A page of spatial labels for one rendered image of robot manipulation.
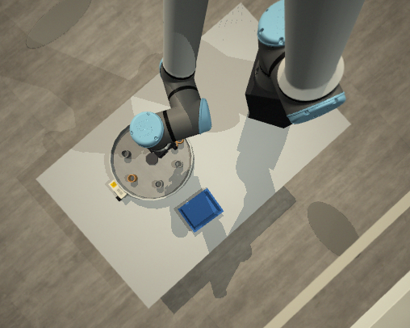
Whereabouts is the blue crate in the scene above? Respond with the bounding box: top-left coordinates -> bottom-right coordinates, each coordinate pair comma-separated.
178,188 -> 223,233

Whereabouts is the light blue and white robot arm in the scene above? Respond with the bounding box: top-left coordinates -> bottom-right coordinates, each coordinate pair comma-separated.
130,0 -> 365,152

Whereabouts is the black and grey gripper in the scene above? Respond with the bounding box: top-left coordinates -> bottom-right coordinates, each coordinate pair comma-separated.
149,142 -> 178,158

